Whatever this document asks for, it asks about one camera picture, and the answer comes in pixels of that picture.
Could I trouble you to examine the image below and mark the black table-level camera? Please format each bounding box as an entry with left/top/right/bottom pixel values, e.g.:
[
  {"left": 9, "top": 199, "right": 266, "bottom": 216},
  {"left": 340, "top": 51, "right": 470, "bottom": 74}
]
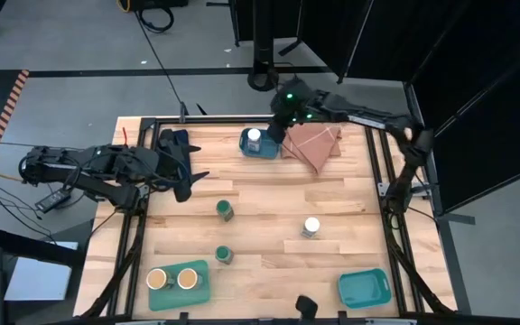
[{"left": 294, "top": 295, "right": 319, "bottom": 322}]

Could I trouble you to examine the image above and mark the tan-lid spice jar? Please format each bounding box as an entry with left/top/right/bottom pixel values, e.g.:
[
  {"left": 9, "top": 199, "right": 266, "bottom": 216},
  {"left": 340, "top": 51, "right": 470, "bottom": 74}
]
[
  {"left": 176, "top": 267, "right": 205, "bottom": 291},
  {"left": 145, "top": 267, "right": 175, "bottom": 291}
]

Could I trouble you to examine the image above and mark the teal plastic bin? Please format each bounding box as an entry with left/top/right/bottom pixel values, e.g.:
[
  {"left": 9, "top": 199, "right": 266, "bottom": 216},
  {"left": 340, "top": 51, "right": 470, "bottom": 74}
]
[{"left": 337, "top": 268, "right": 393, "bottom": 311}]

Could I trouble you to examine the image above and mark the black stand with round base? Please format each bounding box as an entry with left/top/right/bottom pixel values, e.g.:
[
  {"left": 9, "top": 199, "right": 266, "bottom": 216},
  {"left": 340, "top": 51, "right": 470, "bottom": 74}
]
[{"left": 246, "top": 0, "right": 283, "bottom": 93}]

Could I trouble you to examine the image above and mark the black folding partition screen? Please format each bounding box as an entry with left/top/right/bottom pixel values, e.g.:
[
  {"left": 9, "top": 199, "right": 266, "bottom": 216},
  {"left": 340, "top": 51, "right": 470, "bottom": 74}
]
[{"left": 230, "top": 0, "right": 520, "bottom": 216}]

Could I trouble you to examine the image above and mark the green plastic tray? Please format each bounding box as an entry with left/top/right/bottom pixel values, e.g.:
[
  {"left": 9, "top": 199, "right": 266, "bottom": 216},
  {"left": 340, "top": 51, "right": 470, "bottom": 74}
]
[{"left": 146, "top": 259, "right": 211, "bottom": 312}]

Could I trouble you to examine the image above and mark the white-lid bagel seasoning jar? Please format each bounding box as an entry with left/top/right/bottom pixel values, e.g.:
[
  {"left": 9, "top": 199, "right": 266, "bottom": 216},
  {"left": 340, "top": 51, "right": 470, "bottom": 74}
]
[
  {"left": 300, "top": 216, "right": 321, "bottom": 239},
  {"left": 246, "top": 127, "right": 264, "bottom": 153}
]

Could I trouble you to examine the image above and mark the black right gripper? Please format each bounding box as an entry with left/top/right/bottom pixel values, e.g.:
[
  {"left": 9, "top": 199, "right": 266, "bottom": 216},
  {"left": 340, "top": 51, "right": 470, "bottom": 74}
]
[{"left": 266, "top": 77, "right": 318, "bottom": 144}]

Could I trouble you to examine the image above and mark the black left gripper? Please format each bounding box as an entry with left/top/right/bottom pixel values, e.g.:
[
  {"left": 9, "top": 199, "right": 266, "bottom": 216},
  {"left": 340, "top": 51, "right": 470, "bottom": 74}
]
[{"left": 155, "top": 128, "right": 211, "bottom": 203}]

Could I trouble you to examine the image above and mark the blue plastic bin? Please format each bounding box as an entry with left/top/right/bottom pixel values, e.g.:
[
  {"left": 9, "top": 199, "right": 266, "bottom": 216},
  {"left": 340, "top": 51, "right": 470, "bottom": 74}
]
[{"left": 238, "top": 127, "right": 283, "bottom": 160}]

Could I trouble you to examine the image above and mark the black power adapter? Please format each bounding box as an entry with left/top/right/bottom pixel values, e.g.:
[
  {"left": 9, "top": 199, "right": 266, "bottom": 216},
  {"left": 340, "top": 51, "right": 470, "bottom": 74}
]
[{"left": 33, "top": 188, "right": 72, "bottom": 214}]

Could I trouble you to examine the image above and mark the black metal table frame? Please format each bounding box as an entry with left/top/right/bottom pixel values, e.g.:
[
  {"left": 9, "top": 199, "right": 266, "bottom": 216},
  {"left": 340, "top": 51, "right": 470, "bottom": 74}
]
[{"left": 77, "top": 115, "right": 462, "bottom": 325}]

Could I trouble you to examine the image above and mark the pink folded cloth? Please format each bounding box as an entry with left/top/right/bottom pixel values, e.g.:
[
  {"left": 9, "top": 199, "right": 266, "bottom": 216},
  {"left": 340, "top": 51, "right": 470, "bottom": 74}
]
[{"left": 280, "top": 124, "right": 343, "bottom": 175}]

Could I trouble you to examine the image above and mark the long black floor cable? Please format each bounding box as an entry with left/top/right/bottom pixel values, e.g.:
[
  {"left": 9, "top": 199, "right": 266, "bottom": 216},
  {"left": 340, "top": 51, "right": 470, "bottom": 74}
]
[{"left": 133, "top": 8, "right": 185, "bottom": 106}]

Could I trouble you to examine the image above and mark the green-lid spice jar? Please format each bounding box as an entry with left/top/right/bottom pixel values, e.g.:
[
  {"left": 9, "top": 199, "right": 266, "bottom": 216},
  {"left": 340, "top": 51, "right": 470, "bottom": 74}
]
[
  {"left": 214, "top": 245, "right": 236, "bottom": 265},
  {"left": 215, "top": 199, "right": 236, "bottom": 222}
]

